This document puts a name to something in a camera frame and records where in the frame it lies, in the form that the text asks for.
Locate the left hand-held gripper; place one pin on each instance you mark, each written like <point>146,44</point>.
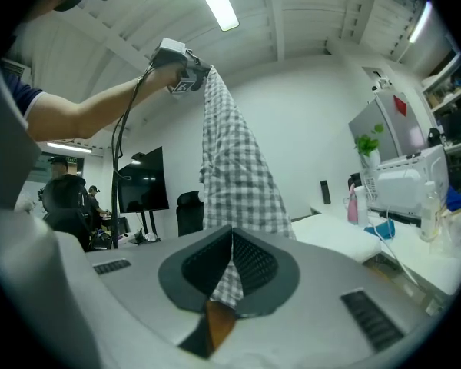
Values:
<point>171,52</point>

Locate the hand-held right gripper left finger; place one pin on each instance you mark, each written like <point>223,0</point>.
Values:
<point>194,279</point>

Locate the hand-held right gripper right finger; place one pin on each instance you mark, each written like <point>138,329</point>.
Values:
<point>267,279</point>

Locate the grey white checked cloth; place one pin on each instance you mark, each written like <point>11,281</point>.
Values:
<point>238,167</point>

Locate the person's left forearm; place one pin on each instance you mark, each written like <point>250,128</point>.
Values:
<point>96,110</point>

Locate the blue cloth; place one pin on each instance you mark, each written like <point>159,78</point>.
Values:
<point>384,230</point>

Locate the person's left hand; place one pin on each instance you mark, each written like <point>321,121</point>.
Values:
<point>169,74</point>

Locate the long ceiling light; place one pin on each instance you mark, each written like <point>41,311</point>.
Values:
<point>69,147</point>
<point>215,0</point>
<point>420,21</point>

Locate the black screen stand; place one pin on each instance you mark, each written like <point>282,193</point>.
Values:
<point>149,225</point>

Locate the large black screen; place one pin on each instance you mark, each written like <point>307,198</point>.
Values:
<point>144,183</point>

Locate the pink bottle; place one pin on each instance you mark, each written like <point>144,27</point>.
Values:
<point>352,206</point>

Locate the black kettle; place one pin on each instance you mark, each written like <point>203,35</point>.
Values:
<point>354,181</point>

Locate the black mesh office chair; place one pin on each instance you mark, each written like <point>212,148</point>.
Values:
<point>71,227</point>

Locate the person's dark shirt sleeve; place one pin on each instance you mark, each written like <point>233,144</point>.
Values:
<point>21,90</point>

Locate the white microwave oven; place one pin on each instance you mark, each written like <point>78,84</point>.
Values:
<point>403,185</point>

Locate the green potted plant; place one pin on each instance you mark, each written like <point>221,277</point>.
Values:
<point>367,144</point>

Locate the clear plastic bottle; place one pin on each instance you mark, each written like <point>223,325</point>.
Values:
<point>430,213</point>

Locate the grey refrigerator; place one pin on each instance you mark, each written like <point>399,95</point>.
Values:
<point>392,129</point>

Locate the white storage shelf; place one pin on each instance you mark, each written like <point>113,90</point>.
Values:
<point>449,87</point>

